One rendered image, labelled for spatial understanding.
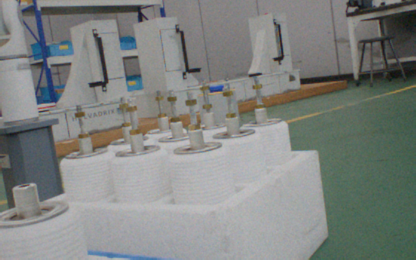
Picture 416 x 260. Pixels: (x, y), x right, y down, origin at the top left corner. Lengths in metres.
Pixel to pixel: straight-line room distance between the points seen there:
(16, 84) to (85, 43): 2.04
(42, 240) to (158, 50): 3.19
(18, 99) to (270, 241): 0.82
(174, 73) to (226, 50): 4.08
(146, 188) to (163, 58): 2.85
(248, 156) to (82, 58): 2.63
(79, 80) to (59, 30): 7.00
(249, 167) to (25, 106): 0.74
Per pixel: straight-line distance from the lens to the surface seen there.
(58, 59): 6.02
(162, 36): 3.61
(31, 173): 1.37
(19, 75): 1.38
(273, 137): 0.91
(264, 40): 4.55
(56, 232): 0.48
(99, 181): 0.86
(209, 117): 1.00
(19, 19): 1.41
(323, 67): 6.58
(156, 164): 0.78
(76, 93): 3.32
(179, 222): 0.71
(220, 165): 0.72
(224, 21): 7.67
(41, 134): 1.37
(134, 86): 6.54
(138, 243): 0.77
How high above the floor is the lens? 0.37
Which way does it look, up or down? 6 degrees down
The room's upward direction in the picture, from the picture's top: 8 degrees counter-clockwise
